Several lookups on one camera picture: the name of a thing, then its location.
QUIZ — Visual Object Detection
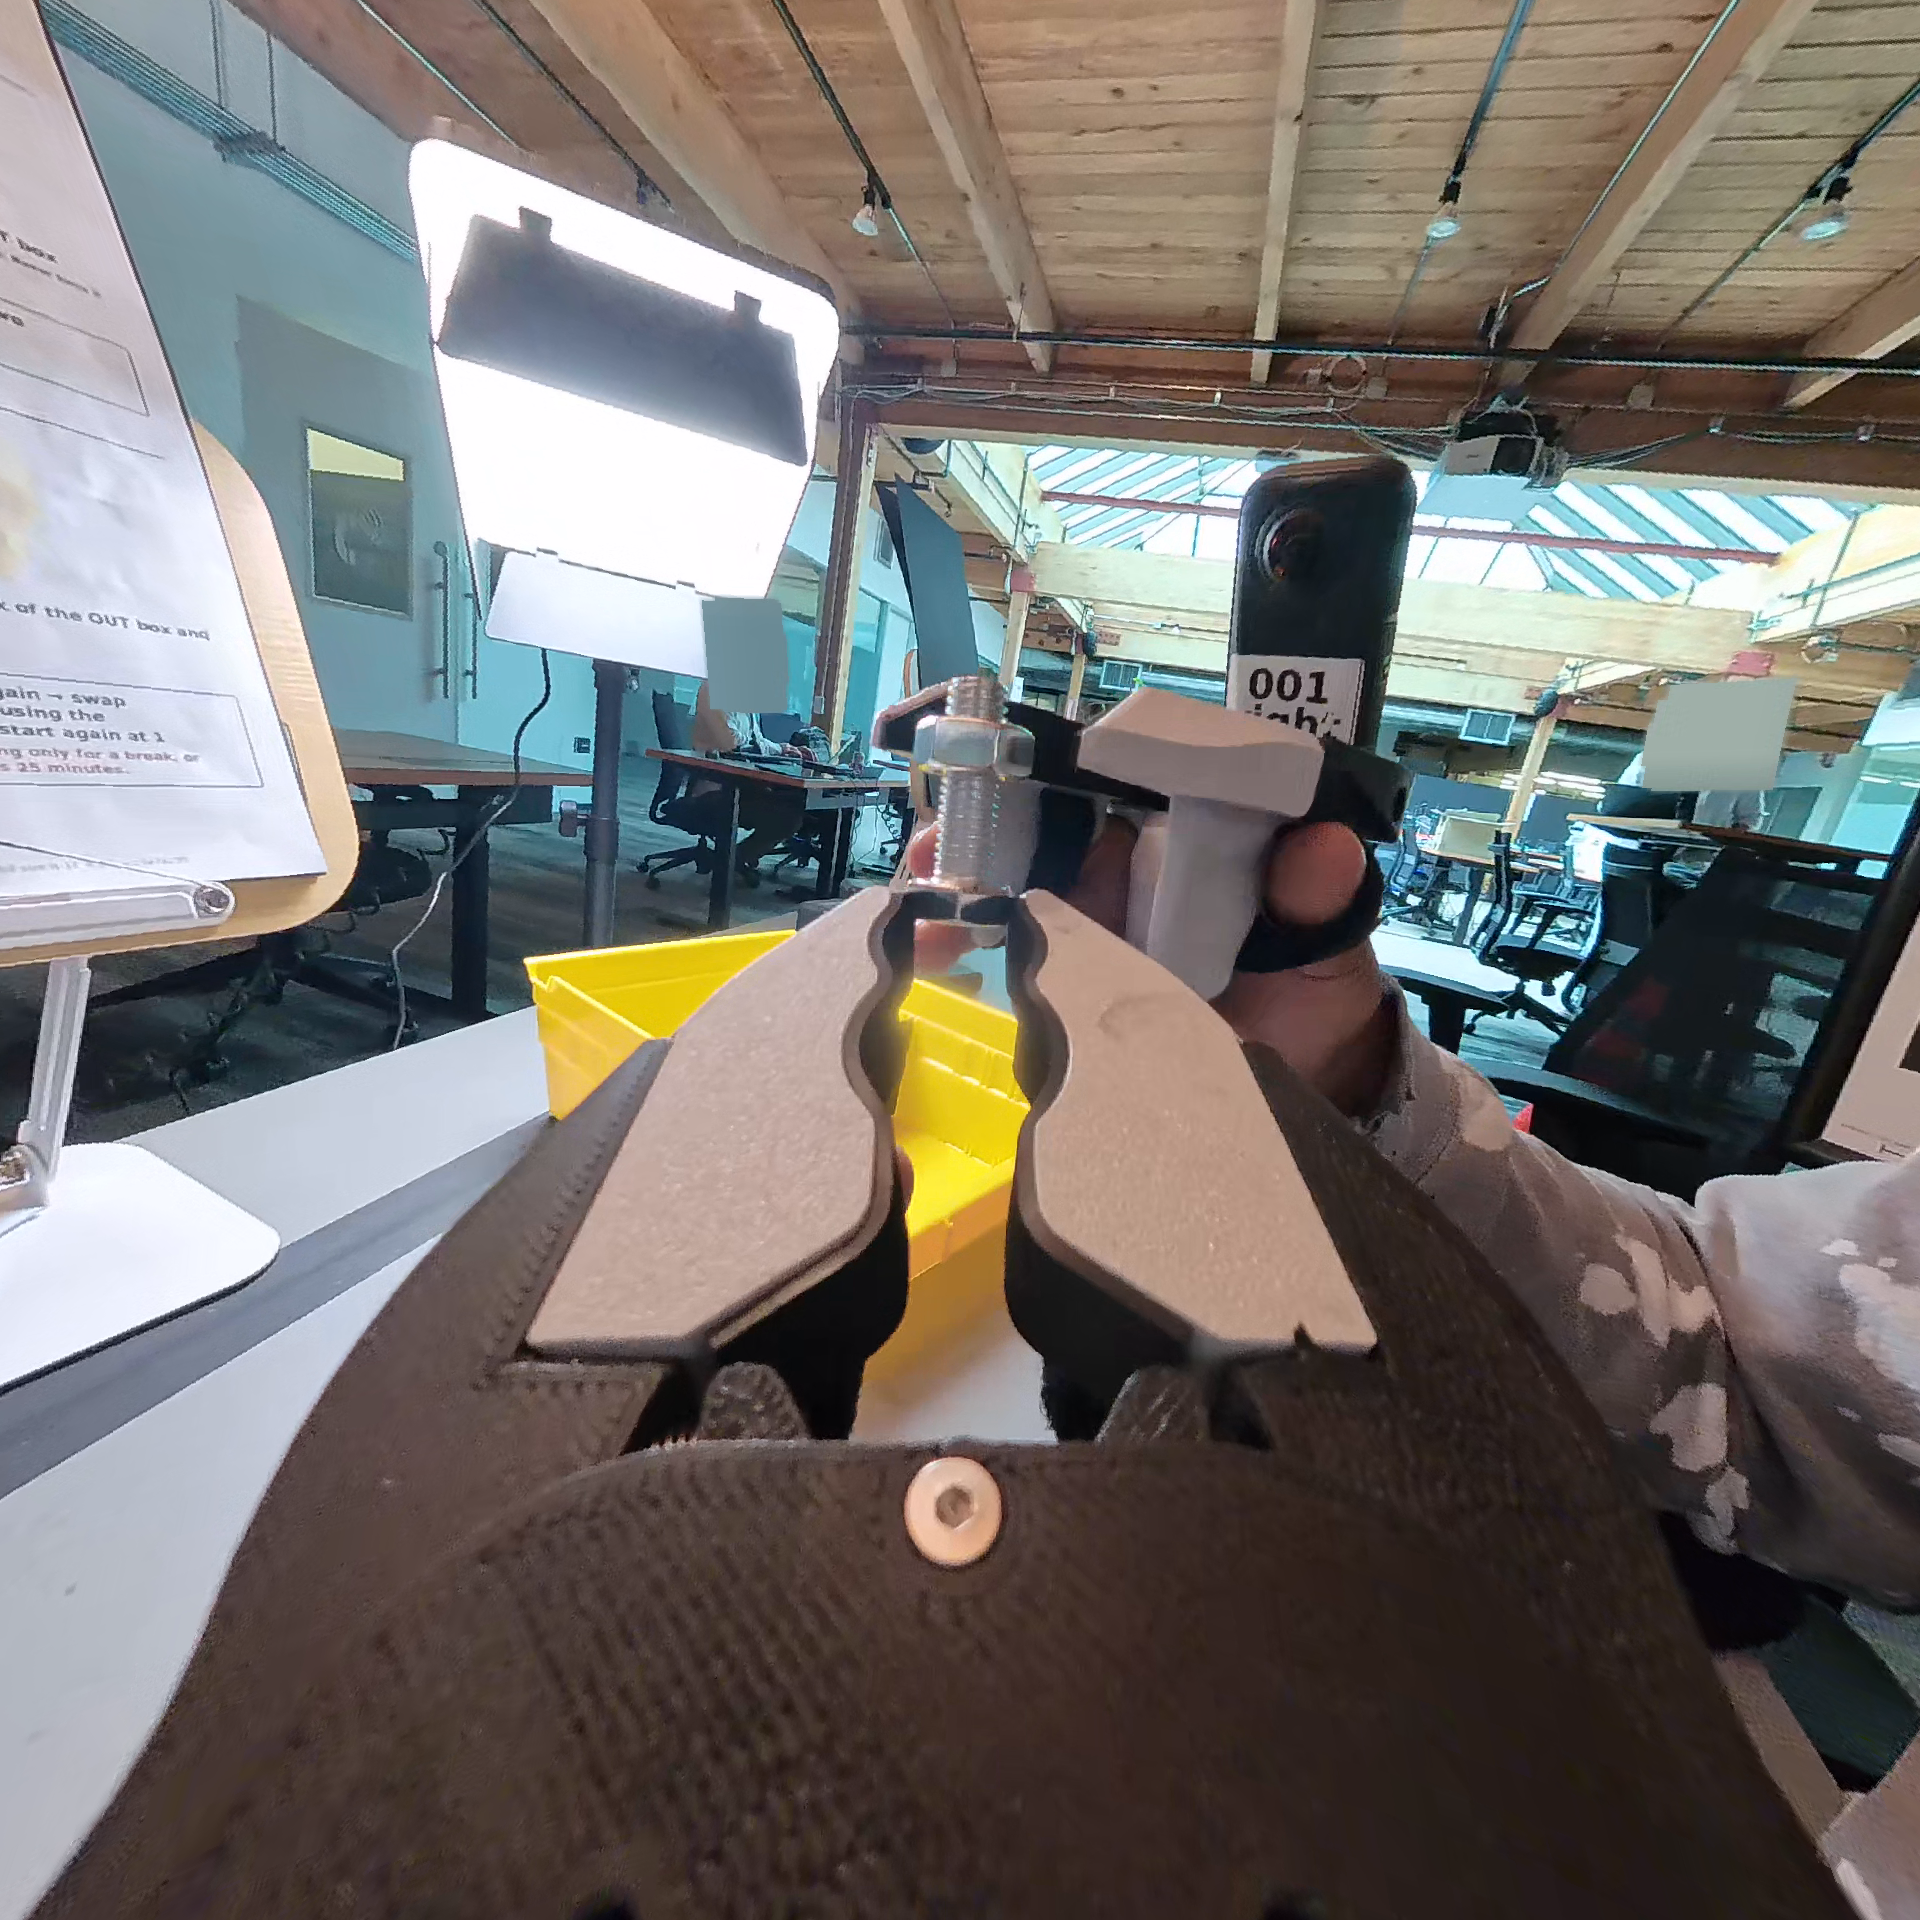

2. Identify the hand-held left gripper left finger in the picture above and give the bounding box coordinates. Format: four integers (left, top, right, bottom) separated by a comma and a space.
525, 890, 912, 1423

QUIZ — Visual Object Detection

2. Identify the studio light panel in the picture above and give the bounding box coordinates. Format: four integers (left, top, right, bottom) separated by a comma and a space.
412, 136, 846, 946

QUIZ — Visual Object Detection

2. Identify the person's right forearm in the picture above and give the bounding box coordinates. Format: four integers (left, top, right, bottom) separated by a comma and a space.
1367, 1007, 1920, 1607

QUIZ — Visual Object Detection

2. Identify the black flat panel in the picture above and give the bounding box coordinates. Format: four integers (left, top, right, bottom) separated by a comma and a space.
891, 442, 992, 693

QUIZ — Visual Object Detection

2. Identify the ceiling projector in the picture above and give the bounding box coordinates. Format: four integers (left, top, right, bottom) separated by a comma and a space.
1439, 408, 1568, 489

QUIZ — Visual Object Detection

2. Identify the yellow plastic bin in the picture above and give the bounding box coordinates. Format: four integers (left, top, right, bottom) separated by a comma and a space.
525, 926, 1031, 1293

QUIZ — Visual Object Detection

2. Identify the wooden desk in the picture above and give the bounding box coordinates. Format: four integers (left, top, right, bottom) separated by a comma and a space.
646, 752, 903, 933
336, 729, 597, 1023

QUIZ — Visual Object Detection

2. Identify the black mesh office chair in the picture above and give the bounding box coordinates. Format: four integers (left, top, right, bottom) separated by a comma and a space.
1472, 855, 1920, 1173

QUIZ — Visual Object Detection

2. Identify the person's right hand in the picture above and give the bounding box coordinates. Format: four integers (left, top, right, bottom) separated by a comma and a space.
1035, 805, 1401, 1114

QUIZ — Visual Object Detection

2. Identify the framed marker sign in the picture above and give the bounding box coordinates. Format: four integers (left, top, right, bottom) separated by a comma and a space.
1801, 811, 1920, 1173

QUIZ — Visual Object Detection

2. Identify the silver hex bolt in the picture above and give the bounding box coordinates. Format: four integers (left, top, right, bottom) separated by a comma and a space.
910, 678, 1039, 904

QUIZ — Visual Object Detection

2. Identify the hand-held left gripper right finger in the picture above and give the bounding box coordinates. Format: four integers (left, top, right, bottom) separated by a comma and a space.
1006, 893, 1385, 1433

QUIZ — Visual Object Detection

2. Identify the instruction sheet stand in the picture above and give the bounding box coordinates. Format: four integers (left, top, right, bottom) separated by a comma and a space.
0, 0, 360, 1389

